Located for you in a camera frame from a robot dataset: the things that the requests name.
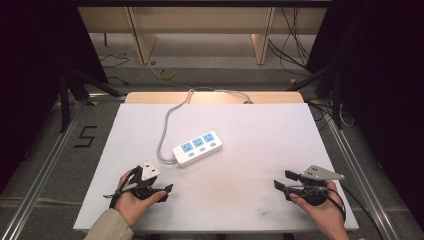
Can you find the person's right hand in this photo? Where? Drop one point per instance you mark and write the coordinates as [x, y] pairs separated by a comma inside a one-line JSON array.
[[328, 215]]

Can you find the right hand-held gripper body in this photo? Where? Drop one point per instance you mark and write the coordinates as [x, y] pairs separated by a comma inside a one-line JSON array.
[[315, 195]]

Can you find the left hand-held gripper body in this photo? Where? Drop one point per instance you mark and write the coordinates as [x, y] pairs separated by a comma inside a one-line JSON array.
[[143, 190]]

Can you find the dark curtain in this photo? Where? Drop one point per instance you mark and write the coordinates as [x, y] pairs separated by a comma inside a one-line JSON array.
[[383, 83], [33, 66]]

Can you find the light wooden bench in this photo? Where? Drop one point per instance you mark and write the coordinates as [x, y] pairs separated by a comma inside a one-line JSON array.
[[200, 20]]

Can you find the white table cover sheet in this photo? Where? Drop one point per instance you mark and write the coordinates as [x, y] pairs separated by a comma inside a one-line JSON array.
[[253, 173]]

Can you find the yellow tape roll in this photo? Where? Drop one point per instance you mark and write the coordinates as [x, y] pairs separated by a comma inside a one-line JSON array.
[[165, 74]]

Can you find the white power strip blue sockets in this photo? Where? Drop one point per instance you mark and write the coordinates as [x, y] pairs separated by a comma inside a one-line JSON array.
[[197, 150]]

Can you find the black metal stand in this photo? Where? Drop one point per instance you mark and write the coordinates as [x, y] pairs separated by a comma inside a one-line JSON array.
[[337, 100], [65, 100]]

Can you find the silver metal floor rail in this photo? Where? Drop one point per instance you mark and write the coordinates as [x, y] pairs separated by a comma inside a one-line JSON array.
[[360, 180], [40, 176]]

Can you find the person's left hand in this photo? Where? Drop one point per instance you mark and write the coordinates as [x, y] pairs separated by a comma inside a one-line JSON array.
[[128, 206]]

